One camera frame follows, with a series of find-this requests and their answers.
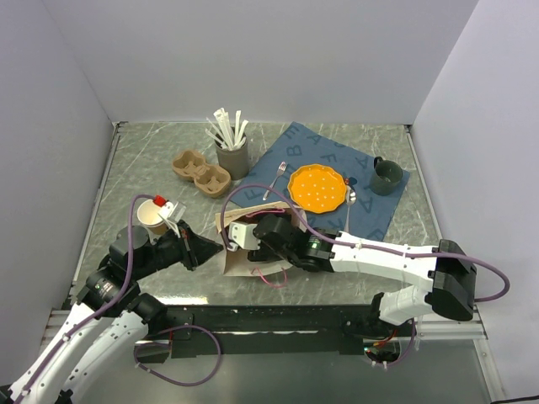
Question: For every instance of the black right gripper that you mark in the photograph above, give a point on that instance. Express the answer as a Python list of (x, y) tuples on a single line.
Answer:
[(264, 253)]

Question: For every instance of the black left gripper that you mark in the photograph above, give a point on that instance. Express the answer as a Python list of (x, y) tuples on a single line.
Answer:
[(194, 248)]

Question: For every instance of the pink kraft paper bag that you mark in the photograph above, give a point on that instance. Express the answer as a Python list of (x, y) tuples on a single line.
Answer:
[(236, 264)]

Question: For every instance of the brown paper cups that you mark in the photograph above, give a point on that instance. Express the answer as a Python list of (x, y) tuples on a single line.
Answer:
[(147, 214)]

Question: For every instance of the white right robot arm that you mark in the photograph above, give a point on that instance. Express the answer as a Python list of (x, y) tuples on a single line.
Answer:
[(439, 279)]

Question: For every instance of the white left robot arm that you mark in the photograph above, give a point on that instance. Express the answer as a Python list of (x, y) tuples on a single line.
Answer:
[(109, 315)]

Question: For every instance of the orange dotted plate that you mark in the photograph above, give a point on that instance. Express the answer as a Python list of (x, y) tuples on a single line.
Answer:
[(317, 188)]

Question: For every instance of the silver fork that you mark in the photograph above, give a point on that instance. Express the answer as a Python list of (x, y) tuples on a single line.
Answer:
[(280, 172)]

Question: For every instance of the blue letter-print cloth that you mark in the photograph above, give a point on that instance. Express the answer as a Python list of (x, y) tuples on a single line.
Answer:
[(371, 214)]

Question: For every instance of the silver spoon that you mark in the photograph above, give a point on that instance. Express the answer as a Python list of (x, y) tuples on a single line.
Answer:
[(350, 200)]

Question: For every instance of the grey utensil holder cup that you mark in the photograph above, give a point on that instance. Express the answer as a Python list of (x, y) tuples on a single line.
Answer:
[(236, 162)]

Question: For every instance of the dark green mug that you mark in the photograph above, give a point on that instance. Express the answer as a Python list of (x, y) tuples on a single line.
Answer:
[(387, 175)]

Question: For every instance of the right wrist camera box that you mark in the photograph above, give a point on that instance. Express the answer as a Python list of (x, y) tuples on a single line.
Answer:
[(241, 236)]

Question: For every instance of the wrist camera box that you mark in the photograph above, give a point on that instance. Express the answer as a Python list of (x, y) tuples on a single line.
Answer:
[(241, 236), (171, 213)]

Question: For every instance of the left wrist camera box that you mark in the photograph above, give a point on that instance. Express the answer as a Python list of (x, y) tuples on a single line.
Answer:
[(171, 213)]

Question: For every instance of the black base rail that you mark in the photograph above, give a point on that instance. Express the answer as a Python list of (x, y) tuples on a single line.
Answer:
[(189, 331)]

